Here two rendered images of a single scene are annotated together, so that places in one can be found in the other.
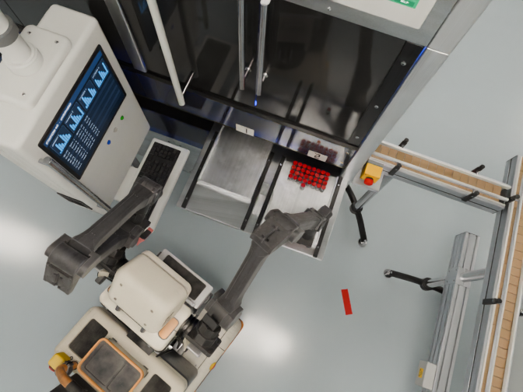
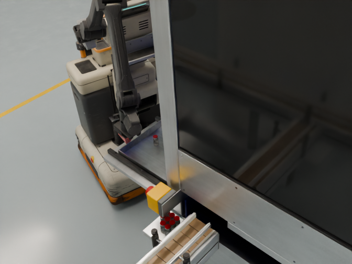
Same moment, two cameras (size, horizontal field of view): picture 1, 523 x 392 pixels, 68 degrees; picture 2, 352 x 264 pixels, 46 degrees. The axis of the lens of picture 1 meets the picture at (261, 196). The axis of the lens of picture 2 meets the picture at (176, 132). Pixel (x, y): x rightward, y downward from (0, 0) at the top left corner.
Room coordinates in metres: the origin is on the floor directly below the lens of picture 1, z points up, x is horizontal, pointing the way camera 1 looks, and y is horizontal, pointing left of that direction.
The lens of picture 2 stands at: (1.23, -1.21, 2.05)
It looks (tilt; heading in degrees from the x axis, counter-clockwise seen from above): 40 degrees down; 122
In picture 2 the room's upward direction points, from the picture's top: 4 degrees counter-clockwise
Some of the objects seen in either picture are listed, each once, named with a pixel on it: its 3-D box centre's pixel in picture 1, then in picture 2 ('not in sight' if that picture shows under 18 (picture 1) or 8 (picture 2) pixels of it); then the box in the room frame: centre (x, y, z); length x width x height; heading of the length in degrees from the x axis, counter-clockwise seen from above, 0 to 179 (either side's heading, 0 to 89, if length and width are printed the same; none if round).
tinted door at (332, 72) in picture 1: (321, 83); not in sight; (0.74, -0.14, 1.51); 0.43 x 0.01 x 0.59; 77
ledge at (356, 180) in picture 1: (368, 174); (169, 231); (0.72, -0.49, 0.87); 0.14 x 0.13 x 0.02; 167
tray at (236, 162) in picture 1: (237, 158); not in sight; (0.70, 0.13, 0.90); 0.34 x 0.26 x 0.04; 167
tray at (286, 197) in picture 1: (300, 201); (169, 154); (0.53, -0.18, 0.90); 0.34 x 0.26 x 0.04; 168
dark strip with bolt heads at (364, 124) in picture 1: (366, 122); not in sight; (0.69, -0.32, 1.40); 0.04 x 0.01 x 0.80; 77
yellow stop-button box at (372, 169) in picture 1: (371, 171); (161, 199); (0.68, -0.47, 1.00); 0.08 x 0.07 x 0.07; 167
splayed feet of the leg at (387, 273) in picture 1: (424, 285); not in sight; (0.35, -1.11, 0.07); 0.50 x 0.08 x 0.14; 77
